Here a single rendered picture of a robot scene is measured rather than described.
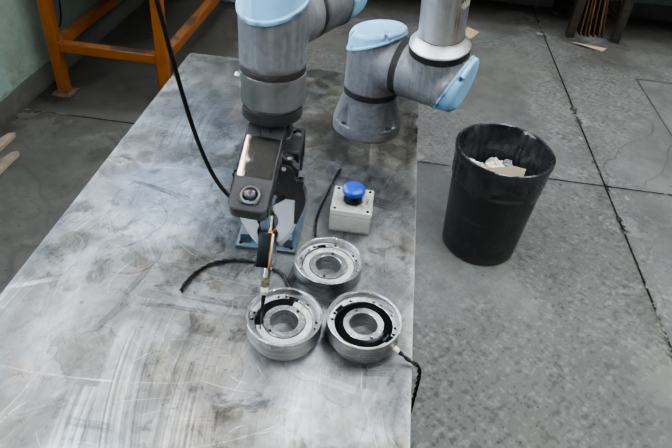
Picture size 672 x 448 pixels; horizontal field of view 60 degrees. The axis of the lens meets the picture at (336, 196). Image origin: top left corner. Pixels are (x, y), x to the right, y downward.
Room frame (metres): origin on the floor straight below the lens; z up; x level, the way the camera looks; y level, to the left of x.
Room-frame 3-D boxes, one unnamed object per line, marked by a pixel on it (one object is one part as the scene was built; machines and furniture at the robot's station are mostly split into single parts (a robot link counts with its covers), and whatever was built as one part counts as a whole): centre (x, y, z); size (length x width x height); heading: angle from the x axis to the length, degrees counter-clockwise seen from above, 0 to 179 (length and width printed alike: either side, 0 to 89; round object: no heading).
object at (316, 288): (0.66, 0.00, 0.82); 0.10 x 0.10 x 0.04
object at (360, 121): (1.14, -0.05, 0.85); 0.15 x 0.15 x 0.10
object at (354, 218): (0.81, -0.03, 0.82); 0.08 x 0.07 x 0.05; 176
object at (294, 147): (0.61, 0.08, 1.07); 0.09 x 0.08 x 0.12; 178
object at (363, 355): (0.54, -0.06, 0.82); 0.10 x 0.10 x 0.04
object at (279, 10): (0.61, 0.08, 1.23); 0.09 x 0.08 x 0.11; 152
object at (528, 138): (1.71, -0.55, 0.21); 0.34 x 0.34 x 0.43
